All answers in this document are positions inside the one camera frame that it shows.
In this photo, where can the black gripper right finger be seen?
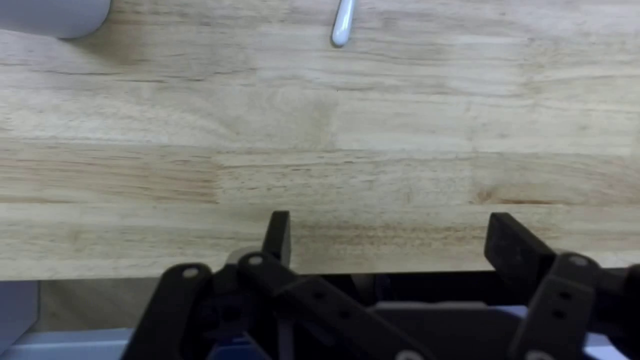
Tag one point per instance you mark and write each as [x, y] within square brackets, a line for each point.
[573, 306]

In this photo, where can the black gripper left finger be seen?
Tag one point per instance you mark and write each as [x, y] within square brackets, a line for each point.
[267, 306]

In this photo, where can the white spoon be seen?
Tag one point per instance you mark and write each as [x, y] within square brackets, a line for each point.
[345, 22]

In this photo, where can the white ceramic mug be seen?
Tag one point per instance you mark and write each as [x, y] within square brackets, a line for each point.
[53, 16]

